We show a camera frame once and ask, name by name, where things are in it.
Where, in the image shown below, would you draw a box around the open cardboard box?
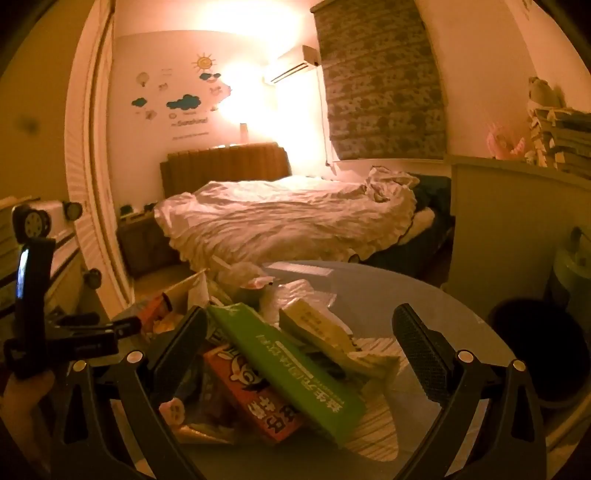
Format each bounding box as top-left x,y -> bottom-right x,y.
115,270 -> 213,334

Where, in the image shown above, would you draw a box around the white wheeled suitcase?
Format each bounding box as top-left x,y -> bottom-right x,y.
0,196 -> 103,320

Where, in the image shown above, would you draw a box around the white cabinet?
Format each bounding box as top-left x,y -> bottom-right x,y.
445,154 -> 591,297

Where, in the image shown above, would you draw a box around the black round stool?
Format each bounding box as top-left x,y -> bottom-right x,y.
488,299 -> 583,409

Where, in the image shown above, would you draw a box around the cream paper packet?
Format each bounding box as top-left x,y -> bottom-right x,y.
279,298 -> 400,381

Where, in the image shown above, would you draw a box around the white plastic packet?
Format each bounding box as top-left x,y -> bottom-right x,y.
272,277 -> 338,315

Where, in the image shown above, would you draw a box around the person's left hand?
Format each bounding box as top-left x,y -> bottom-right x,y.
0,369 -> 58,444

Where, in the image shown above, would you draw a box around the bed with white duvet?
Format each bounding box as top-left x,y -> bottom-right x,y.
154,167 -> 437,274

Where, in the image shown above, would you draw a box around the white louvered wardrobe door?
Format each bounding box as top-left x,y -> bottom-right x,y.
65,0 -> 139,302

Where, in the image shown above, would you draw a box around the pale plush toy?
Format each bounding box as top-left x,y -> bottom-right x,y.
526,76 -> 567,110

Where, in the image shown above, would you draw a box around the green cardboard box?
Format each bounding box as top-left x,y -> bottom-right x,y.
207,302 -> 368,448

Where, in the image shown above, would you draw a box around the white air conditioner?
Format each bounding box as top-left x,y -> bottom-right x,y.
262,45 -> 321,85

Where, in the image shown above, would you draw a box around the pale green bin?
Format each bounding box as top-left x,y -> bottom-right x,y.
547,226 -> 591,315

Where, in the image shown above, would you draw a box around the striped rug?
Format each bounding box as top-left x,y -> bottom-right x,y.
342,337 -> 445,462

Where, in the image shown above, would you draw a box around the brown padded headboard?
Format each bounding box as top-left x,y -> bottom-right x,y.
160,143 -> 293,198

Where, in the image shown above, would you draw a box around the stack of books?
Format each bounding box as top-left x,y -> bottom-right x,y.
526,106 -> 591,169

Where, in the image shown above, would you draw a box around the bed with dark sheet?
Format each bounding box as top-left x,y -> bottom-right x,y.
346,173 -> 458,278

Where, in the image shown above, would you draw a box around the small pink white wrapper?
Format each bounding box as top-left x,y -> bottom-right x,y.
159,397 -> 188,424

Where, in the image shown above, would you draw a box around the round glass table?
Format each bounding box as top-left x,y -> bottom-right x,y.
111,261 -> 522,480

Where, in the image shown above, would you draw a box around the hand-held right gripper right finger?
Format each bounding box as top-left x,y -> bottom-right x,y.
392,303 -> 552,480

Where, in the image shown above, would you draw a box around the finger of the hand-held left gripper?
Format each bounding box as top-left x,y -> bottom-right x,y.
76,315 -> 141,354

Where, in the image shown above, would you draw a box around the group of wall stickers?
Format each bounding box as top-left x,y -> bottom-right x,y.
131,53 -> 232,139

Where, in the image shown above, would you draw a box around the small plastic cup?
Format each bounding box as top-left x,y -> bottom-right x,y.
238,274 -> 274,302

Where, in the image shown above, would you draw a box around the brown nightstand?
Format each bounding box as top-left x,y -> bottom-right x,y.
115,215 -> 182,278

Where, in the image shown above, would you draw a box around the pink toy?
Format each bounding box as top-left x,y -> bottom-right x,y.
487,122 -> 527,160

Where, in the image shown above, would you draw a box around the patterned window blind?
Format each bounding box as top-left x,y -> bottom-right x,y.
310,0 -> 451,160

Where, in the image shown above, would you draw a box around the orange printed box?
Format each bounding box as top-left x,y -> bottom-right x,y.
203,346 -> 305,445

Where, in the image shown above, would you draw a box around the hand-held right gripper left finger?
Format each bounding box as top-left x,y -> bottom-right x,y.
48,305 -> 208,480

